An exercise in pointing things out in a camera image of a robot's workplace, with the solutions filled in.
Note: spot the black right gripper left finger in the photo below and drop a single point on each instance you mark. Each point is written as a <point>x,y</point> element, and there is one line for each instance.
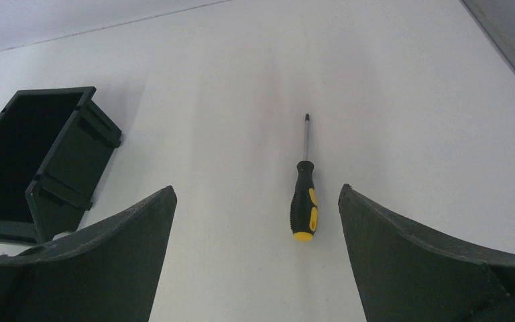
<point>108,271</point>

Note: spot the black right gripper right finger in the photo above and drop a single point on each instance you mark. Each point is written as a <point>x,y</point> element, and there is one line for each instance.
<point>406,271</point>

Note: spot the black and yellow screwdriver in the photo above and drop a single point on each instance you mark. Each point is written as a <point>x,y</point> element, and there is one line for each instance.
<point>304,206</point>

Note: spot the dark green plastic bin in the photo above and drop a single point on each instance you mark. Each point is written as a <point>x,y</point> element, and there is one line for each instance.
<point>54,147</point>

